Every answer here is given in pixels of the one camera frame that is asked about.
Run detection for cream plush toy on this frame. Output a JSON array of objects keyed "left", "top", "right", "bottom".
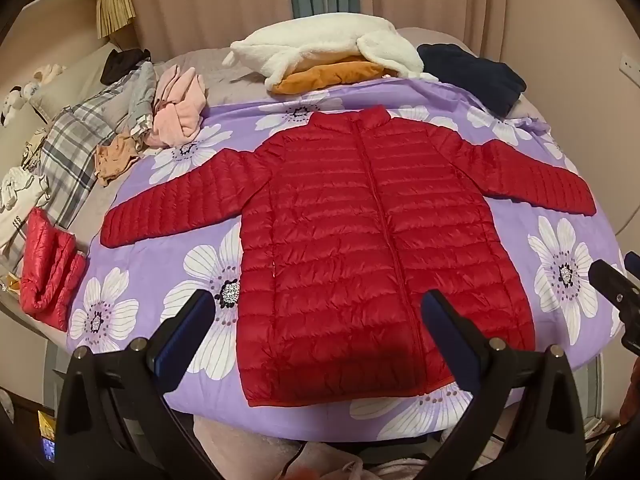
[{"left": 32, "top": 62, "right": 68, "bottom": 86}]

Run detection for navy garment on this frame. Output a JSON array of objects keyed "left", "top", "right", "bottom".
[{"left": 416, "top": 43, "right": 526, "bottom": 116}]

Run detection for grey pillow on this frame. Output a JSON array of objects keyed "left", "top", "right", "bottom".
[{"left": 37, "top": 44, "right": 122, "bottom": 122}]

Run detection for plaid pillow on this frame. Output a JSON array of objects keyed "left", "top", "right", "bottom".
[{"left": 39, "top": 80, "right": 132, "bottom": 228}]

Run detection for white printed clothes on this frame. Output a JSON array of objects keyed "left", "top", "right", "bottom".
[{"left": 0, "top": 165, "right": 51, "bottom": 248}]

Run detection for cream patterned cloth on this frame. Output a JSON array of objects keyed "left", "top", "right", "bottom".
[{"left": 22, "top": 127, "right": 51, "bottom": 168}]

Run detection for white fleece garment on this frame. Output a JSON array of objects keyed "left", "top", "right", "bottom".
[{"left": 221, "top": 12, "right": 441, "bottom": 93}]

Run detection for black and white plush dog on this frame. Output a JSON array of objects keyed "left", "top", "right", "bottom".
[{"left": 0, "top": 82, "right": 41, "bottom": 126}]

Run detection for tan garment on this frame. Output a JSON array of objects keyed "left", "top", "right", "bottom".
[{"left": 94, "top": 132, "right": 143, "bottom": 187}]

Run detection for grey garment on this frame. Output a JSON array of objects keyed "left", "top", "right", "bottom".
[{"left": 122, "top": 60, "right": 157, "bottom": 148}]

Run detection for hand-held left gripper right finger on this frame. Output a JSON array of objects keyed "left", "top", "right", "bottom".
[{"left": 421, "top": 290, "right": 587, "bottom": 480}]

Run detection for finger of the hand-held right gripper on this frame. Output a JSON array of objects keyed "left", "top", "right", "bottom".
[{"left": 588, "top": 259, "right": 640, "bottom": 318}]

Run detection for black garment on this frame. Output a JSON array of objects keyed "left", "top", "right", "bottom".
[{"left": 100, "top": 48, "right": 152, "bottom": 86}]

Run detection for large red puffer jacket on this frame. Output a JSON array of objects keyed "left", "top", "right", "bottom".
[{"left": 100, "top": 105, "right": 598, "bottom": 407}]

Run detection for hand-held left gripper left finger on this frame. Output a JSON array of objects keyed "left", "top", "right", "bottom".
[{"left": 54, "top": 289, "right": 223, "bottom": 480}]

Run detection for purple floral blanket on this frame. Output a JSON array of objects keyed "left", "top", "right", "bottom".
[{"left": 66, "top": 77, "right": 628, "bottom": 443}]

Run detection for orange garment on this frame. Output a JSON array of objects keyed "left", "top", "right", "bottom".
[{"left": 272, "top": 57, "right": 386, "bottom": 96}]

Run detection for yellow fringed cloth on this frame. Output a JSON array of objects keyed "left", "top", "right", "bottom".
[{"left": 95, "top": 0, "right": 137, "bottom": 40}]

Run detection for pink fuzzy cloth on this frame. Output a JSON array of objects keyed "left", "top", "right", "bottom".
[{"left": 192, "top": 415, "right": 451, "bottom": 480}]

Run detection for pink garment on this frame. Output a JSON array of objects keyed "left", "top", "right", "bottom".
[{"left": 150, "top": 66, "right": 207, "bottom": 148}]

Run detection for small folded red puffer jacket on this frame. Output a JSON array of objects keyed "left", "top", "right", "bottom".
[{"left": 20, "top": 207, "right": 87, "bottom": 332}]

